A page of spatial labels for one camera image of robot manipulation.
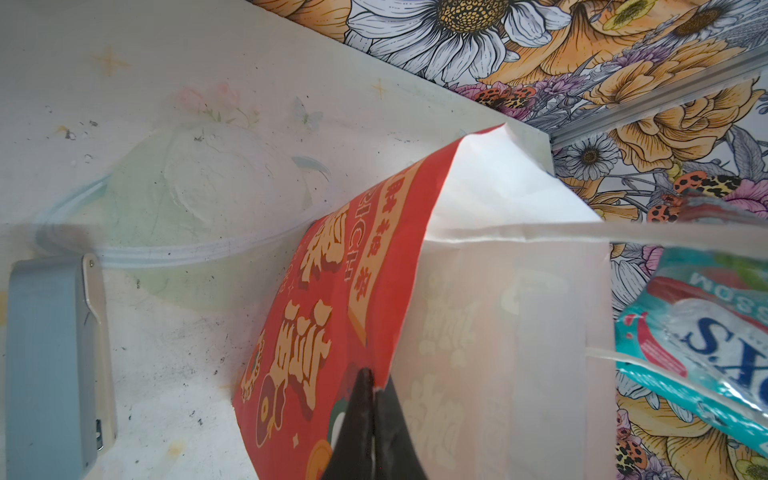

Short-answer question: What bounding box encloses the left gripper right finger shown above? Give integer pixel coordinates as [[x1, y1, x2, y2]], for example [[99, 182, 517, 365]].
[[373, 378, 427, 480]]

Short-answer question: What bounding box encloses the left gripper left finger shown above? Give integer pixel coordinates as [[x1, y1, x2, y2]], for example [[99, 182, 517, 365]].
[[322, 368, 374, 480]]

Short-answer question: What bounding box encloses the red paper gift bag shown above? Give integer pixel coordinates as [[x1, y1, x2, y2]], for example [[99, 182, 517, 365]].
[[233, 126, 767, 479]]

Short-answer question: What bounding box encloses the teal Fox's candy bag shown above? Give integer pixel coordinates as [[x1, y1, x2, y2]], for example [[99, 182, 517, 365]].
[[614, 197, 768, 457]]

